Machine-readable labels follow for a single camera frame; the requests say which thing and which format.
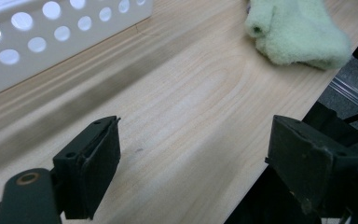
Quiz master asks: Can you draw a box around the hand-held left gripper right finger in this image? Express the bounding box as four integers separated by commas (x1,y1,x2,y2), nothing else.
264,114,358,217

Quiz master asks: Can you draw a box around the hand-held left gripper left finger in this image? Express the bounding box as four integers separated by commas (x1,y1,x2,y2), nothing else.
52,115,122,220

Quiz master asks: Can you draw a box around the light green fuzzy sock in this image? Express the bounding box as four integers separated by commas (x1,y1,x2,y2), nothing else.
244,0,353,71

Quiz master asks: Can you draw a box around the white perforated plastic basket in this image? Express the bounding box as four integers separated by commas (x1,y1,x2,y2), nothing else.
0,0,154,102

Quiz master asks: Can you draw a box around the metal floor rail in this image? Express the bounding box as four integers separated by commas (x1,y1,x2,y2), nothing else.
328,76,358,111

